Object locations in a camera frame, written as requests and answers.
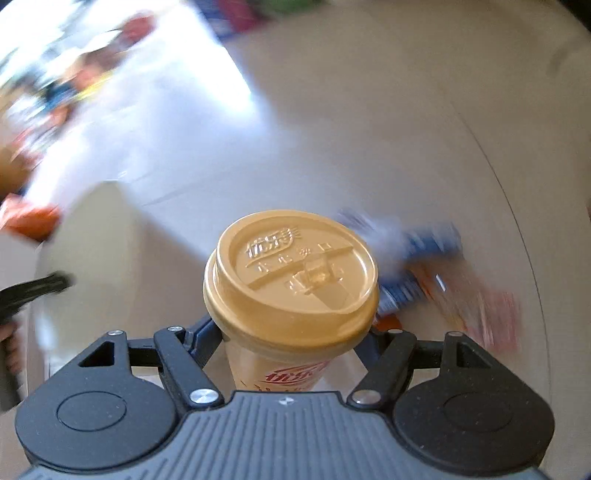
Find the blue carton box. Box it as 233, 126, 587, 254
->
336, 210, 463, 317

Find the tan lidded paper cup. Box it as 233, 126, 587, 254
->
204, 210, 380, 393

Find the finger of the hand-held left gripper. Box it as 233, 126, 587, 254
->
0, 271, 75, 324

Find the red clear plastic wrapper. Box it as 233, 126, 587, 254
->
416, 261, 523, 354

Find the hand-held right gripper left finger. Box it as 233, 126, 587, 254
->
78, 316, 227, 414

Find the person's left hand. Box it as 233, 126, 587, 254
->
0, 319, 25, 376

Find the orange packet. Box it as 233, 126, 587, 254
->
0, 194, 62, 241

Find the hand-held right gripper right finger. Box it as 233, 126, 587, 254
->
347, 329, 498, 410

